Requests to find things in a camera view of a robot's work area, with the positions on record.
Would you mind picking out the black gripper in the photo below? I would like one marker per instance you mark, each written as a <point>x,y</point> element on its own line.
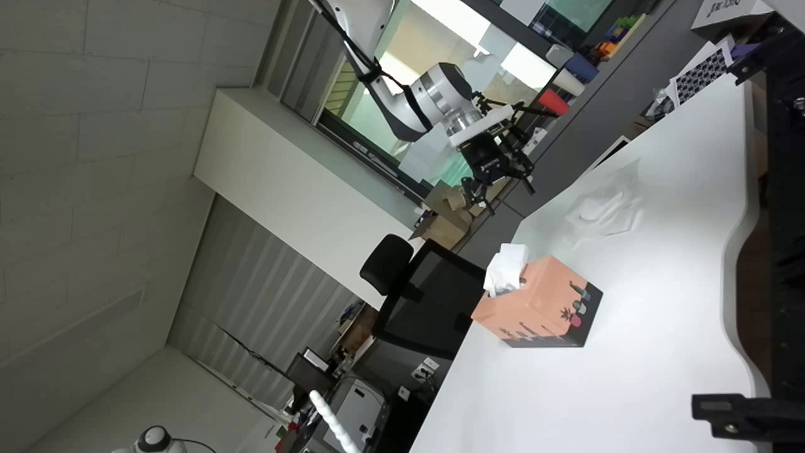
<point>484,160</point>

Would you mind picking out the white tissue square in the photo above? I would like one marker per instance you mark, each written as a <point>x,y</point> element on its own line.
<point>505,269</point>

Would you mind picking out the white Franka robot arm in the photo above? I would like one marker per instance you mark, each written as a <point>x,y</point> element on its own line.
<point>440,91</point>

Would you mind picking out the brown cardboard box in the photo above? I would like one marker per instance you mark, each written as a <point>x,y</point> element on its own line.
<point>448,221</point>

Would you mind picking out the blue box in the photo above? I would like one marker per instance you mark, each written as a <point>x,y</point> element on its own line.
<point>583,70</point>

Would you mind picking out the grey box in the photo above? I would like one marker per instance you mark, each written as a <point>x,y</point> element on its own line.
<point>727,17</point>

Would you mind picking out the red object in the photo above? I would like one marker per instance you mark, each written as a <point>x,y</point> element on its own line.
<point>555,103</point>

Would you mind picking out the orange object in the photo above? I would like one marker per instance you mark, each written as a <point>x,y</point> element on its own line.
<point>604,50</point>

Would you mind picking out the black office chair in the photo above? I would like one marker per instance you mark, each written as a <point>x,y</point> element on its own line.
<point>429,303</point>

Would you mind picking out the white computer tower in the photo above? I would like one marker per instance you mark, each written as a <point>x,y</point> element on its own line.
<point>357,407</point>

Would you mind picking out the white tube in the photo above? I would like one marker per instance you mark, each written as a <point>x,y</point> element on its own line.
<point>332,423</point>

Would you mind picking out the round ceiling fixture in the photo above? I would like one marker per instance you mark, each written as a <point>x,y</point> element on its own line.
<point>155,439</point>

